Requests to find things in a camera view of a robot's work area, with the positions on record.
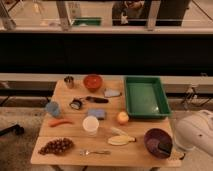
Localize blue sponge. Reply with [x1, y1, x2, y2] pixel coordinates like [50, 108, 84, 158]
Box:
[87, 109, 106, 120]

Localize yellow banana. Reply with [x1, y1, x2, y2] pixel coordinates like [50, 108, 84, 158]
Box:
[108, 135, 136, 146]

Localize bunch of dark grapes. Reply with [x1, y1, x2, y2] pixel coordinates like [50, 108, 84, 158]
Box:
[38, 138, 74, 155]

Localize green plastic tray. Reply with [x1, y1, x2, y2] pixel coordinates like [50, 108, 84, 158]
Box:
[124, 76, 171, 119]

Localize green box in background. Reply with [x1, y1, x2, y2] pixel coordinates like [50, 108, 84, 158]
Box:
[73, 17, 101, 26]

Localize red bowl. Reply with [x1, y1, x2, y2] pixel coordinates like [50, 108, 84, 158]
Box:
[83, 74, 103, 92]

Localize wooden table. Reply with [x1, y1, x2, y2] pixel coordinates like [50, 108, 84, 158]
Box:
[31, 80, 181, 168]

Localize grey whiteboard eraser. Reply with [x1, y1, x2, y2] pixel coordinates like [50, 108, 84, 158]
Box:
[104, 89, 122, 98]

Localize metal fork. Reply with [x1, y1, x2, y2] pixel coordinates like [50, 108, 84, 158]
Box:
[80, 149, 111, 156]

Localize black handled tool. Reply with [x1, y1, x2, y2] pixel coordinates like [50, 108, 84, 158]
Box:
[86, 96, 109, 103]

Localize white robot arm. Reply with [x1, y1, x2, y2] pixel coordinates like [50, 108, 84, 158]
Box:
[173, 110, 213, 157]

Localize purple bowl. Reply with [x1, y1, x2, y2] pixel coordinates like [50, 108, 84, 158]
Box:
[144, 128, 173, 159]

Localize blue plastic cup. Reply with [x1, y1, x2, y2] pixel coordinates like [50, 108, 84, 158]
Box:
[45, 101, 61, 118]

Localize white plastic cup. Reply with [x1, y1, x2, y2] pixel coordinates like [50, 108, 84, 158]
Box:
[82, 116, 99, 136]

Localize red yellow apple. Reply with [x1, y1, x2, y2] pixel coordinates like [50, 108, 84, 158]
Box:
[116, 111, 129, 125]

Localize small metal cup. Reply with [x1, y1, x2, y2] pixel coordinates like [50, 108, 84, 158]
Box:
[64, 76, 74, 89]

